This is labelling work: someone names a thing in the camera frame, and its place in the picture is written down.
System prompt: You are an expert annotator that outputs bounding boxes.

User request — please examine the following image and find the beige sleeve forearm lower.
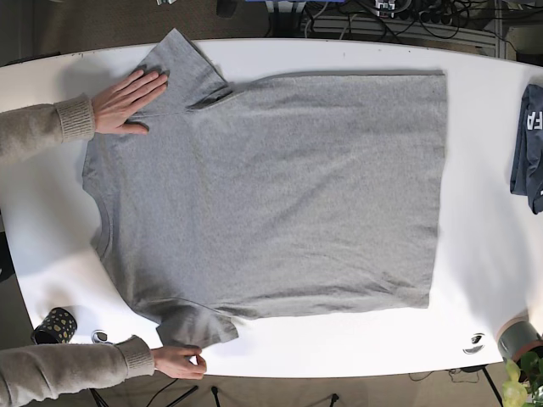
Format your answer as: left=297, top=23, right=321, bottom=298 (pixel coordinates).
left=1, top=336, right=154, bottom=406

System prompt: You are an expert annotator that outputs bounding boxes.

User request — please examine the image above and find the black gold-dotted cup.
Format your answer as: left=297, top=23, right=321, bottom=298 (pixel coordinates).
left=31, top=307, right=77, bottom=345

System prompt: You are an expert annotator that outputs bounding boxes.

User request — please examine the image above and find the beige sleeve forearm upper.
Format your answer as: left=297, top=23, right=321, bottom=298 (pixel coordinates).
left=1, top=94, right=95, bottom=164

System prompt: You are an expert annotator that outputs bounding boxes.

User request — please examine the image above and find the person's second hand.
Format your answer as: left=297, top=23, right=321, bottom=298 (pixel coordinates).
left=151, top=346, right=207, bottom=380

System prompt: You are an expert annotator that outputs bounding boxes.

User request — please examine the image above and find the person's hand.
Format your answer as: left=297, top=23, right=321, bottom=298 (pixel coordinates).
left=92, top=70, right=168, bottom=135

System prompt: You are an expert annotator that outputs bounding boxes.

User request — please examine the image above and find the navy blue T-shirt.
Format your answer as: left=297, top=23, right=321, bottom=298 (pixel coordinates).
left=510, top=84, right=542, bottom=215

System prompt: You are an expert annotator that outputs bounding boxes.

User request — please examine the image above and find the heather grey T-shirt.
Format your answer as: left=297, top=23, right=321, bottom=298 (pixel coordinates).
left=82, top=31, right=447, bottom=348

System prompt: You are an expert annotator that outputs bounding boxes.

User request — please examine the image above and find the grey plant pot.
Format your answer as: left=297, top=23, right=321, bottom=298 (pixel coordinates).
left=497, top=318, right=542, bottom=362

